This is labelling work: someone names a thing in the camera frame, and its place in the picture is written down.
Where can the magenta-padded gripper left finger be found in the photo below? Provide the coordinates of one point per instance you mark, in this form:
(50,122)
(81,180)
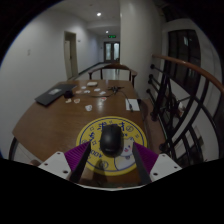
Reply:
(55,163)

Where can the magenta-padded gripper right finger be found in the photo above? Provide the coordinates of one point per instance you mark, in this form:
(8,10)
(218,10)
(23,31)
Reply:
(165,164)

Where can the black computer mouse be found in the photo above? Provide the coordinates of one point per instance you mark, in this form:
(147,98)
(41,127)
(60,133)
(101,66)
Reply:
(111,140)

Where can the round yellow printed mouse pad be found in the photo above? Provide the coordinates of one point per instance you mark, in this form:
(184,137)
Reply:
(135,130)

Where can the small white sticker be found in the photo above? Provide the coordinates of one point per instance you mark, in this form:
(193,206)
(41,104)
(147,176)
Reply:
(97,89)
(83,87)
(88,107)
(77,100)
(68,100)
(87,91)
(79,92)

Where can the white paper sheet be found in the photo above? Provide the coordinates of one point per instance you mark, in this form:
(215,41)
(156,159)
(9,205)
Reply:
(135,104)

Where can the dark grey closed laptop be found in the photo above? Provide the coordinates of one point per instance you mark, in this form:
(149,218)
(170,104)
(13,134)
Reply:
(55,94)

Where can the small black round object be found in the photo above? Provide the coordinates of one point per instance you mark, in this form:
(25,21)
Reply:
(68,94)

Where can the flat white box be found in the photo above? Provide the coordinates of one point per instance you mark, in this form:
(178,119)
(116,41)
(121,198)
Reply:
(92,84)

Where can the black railing with wooden handrail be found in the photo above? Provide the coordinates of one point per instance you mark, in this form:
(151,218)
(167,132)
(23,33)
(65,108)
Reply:
(186,65)

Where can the beige side door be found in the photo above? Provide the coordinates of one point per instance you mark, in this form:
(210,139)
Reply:
(71,56)

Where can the tall dark framed window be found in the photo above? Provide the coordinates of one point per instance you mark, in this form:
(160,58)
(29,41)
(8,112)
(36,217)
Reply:
(181,56)

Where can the wooden round-back chair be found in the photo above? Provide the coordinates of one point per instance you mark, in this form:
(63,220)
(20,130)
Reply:
(115,66)

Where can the glass double door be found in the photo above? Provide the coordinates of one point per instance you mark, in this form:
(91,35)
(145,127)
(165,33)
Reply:
(111,51)

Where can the green exit sign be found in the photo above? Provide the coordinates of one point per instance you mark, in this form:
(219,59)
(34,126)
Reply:
(112,36)

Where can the ceiling lights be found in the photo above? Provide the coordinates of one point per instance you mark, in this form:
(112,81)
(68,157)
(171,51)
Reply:
(98,14)

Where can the white wall switch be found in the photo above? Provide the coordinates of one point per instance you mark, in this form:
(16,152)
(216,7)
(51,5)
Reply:
(28,52)

